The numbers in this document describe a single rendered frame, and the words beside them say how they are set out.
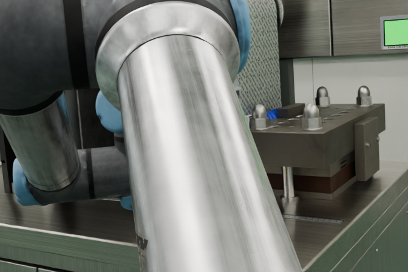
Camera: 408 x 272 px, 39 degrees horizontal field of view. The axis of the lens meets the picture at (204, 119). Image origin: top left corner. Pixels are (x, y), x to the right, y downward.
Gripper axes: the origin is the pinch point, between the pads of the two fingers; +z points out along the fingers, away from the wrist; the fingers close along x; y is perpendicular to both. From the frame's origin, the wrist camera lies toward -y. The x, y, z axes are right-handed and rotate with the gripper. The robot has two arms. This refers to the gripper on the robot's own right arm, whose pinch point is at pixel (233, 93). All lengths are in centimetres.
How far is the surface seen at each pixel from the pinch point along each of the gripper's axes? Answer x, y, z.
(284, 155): -12.8, -10.2, -6.4
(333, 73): 70, -16, 263
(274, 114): -3.5, -5.5, 10.6
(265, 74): -0.3, 2.4, 13.9
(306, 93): 89, -28, 263
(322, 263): -26.0, -20.6, -25.3
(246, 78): -0.3, 2.6, 5.2
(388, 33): -22.1, 9.4, 29.4
